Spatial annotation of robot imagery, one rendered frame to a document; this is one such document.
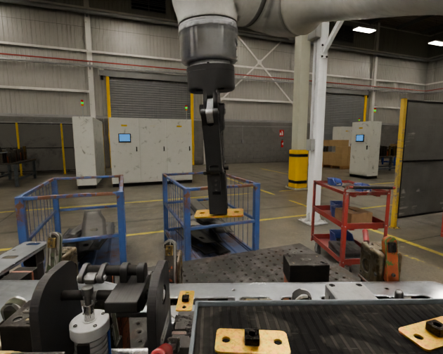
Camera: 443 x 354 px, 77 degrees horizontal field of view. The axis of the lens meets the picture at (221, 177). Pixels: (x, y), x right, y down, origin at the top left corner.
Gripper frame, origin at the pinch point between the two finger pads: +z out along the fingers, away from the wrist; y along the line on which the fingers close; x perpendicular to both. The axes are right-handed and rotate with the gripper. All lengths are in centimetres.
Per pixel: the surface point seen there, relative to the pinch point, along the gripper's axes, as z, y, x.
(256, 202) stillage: 71, 229, -18
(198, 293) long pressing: 31.4, 17.5, 8.1
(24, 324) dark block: 16.6, -11.3, 29.2
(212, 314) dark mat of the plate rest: 13.8, -12.9, 0.5
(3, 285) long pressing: 29, 18, 61
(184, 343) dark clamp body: 22.4, -8.4, 6.0
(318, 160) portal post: 58, 407, -131
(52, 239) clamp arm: 20, 27, 52
